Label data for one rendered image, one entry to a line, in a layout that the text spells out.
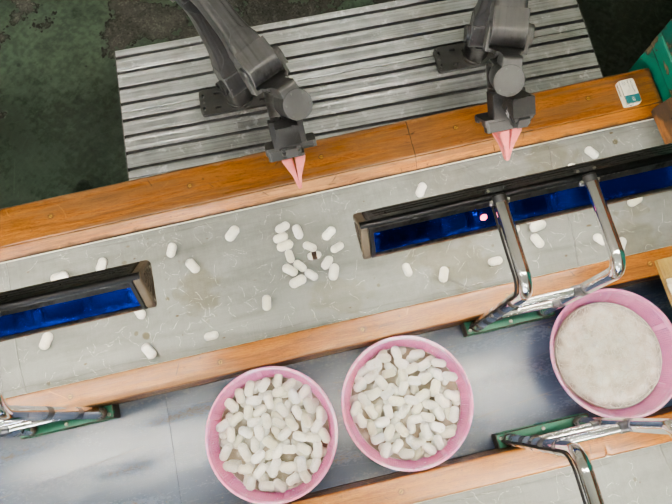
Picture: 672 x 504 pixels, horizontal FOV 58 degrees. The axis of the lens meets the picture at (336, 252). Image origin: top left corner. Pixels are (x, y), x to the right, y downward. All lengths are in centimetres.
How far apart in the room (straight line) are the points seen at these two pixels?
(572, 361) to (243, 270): 73
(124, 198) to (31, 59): 135
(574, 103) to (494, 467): 82
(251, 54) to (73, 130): 140
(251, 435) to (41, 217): 67
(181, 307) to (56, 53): 154
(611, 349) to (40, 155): 199
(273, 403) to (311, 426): 9
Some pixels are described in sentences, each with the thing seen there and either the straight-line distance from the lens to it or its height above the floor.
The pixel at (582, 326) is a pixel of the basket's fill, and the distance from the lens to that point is 140.
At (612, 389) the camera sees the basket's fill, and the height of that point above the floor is 74.
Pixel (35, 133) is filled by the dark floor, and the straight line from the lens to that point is 254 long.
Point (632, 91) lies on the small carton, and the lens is 157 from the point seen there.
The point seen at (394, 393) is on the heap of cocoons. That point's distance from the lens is 130.
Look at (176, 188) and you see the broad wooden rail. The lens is 141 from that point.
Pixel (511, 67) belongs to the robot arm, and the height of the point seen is 106.
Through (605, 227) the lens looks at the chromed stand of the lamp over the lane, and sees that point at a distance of 103.
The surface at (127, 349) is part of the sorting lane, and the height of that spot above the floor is 74.
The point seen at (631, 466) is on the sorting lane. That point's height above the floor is 74.
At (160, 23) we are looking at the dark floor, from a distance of 261.
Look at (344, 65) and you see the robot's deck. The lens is 162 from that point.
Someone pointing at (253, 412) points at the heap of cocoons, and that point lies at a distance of 130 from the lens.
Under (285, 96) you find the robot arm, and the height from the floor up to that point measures 106.
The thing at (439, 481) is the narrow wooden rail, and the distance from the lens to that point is 128.
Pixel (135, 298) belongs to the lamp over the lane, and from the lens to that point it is 103.
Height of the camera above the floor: 203
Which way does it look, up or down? 75 degrees down
